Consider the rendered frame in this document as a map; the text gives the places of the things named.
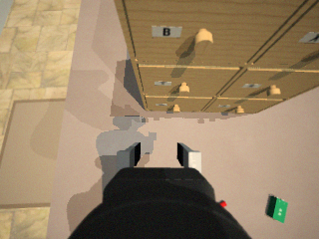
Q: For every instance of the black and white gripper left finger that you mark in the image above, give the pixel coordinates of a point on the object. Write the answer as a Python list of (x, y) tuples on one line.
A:
[(129, 157)]

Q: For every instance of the wooden drawer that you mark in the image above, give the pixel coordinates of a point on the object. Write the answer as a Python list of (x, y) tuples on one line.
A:
[(237, 105), (298, 45), (176, 104), (185, 80), (262, 83), (183, 30)]

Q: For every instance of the small brown wooden chest of drawers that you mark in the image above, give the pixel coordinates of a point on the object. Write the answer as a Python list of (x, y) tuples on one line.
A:
[(124, 20)]

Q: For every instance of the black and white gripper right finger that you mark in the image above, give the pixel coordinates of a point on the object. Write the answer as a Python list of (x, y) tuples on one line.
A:
[(188, 157)]

